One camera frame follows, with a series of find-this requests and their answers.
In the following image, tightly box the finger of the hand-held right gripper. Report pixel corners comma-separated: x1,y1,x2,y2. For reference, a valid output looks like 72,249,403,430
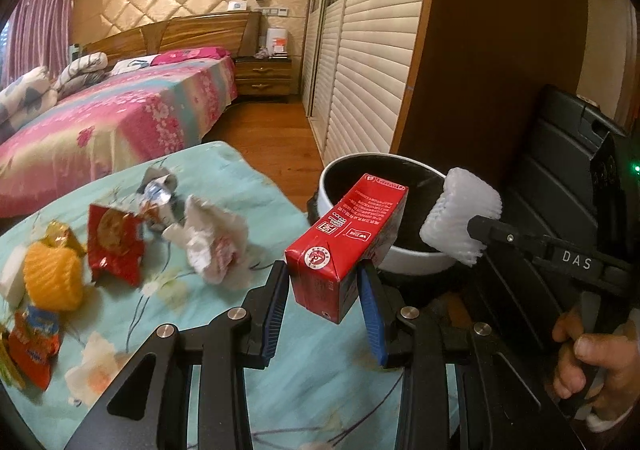
467,214,632,290

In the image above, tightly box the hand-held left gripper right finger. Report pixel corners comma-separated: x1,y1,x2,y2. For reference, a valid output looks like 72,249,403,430
356,262,583,450

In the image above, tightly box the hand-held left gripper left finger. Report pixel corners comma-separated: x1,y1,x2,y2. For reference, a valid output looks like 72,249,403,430
65,260,291,450

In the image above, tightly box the white foam fruit net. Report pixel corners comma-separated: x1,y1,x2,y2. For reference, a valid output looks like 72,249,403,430
419,167,502,266

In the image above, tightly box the white waste bin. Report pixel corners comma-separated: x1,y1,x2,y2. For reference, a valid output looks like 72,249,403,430
317,153,468,276

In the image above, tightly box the red milk carton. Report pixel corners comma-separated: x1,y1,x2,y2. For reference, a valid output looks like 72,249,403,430
284,173,410,326

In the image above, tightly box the white paper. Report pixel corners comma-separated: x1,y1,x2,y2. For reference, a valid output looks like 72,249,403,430
170,195,251,288

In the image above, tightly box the silver wrapper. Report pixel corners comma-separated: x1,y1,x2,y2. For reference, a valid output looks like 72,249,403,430
137,166,181,233

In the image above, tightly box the red snack wrapper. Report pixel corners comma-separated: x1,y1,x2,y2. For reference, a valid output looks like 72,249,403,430
86,203,147,287

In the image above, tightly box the yellow foam fruit net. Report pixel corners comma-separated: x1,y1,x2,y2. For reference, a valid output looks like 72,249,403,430
23,240,84,312

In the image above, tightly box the orange snack packet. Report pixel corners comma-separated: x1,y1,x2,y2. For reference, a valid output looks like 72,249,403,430
7,305,62,391

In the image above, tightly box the person's right hand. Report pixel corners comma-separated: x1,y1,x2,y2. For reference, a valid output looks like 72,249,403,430
552,306,640,420

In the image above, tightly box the teal floral tablecloth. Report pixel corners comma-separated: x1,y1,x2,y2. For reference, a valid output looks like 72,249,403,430
0,140,461,450

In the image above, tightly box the brown wooden door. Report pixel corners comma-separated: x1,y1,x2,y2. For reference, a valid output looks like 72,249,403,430
390,0,588,166

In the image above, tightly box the white louvered wardrobe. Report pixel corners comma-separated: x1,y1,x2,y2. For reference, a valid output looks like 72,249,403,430
300,0,436,162

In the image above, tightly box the gold wrapper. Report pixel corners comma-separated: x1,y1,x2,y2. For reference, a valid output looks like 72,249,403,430
41,222,87,258

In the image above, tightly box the wooden nightstand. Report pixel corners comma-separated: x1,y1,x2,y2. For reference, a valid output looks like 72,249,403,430
234,56,293,104

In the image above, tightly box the pink floral bed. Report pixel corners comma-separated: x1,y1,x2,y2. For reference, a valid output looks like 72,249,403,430
0,46,240,219

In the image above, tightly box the white foam block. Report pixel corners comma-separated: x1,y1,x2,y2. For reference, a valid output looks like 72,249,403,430
0,246,28,307

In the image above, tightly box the pink pillow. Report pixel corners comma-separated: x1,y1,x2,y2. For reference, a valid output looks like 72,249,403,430
150,46,226,67

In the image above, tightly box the white box with red label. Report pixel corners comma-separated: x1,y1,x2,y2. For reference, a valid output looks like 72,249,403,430
266,27,289,56

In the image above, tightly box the white pillow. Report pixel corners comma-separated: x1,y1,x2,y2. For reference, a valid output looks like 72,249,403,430
110,57,156,77

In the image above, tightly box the wooden bed headboard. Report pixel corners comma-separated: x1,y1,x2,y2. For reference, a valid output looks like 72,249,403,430
82,11,263,58

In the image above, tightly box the grey white folded quilt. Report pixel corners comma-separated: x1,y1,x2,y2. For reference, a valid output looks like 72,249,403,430
55,52,109,98
0,66,59,141

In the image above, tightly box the pink curtain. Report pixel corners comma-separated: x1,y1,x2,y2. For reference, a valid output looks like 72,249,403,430
0,0,76,91

